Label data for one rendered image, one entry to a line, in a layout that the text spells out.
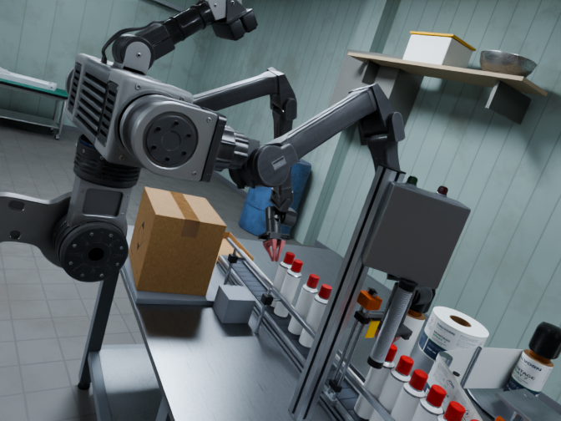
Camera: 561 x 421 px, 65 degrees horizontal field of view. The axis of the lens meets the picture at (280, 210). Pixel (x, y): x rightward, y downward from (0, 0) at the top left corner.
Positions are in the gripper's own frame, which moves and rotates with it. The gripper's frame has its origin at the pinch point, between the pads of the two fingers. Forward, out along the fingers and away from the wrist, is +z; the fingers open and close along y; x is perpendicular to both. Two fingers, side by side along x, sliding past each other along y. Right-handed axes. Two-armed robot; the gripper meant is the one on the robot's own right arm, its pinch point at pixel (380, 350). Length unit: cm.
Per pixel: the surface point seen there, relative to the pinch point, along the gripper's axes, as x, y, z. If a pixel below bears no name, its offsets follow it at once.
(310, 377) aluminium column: 23.2, -1.4, 5.0
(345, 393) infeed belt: 6.9, 0.4, 13.3
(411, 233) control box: 18.0, -10.5, -37.6
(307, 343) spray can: 7.3, 20.4, 11.4
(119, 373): 38, 96, 78
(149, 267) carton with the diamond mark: 48, 58, 6
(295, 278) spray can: 6.5, 37.2, -2.2
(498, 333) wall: -275, 106, 77
